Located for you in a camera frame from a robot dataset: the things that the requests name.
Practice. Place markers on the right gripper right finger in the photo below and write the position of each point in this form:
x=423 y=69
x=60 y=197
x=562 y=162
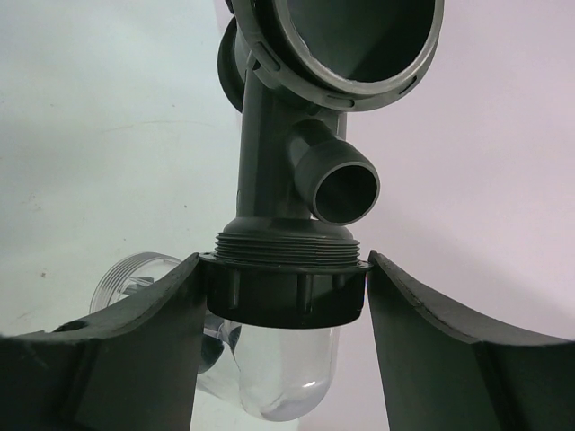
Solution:
x=445 y=366

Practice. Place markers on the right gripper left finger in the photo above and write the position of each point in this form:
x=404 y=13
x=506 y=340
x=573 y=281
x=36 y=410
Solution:
x=130 y=366

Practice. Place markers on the clear plastic threaded connector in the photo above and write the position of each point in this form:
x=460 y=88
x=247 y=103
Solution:
x=272 y=374

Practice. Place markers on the dark grey pipe fitting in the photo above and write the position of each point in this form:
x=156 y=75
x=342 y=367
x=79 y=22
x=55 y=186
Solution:
x=295 y=70

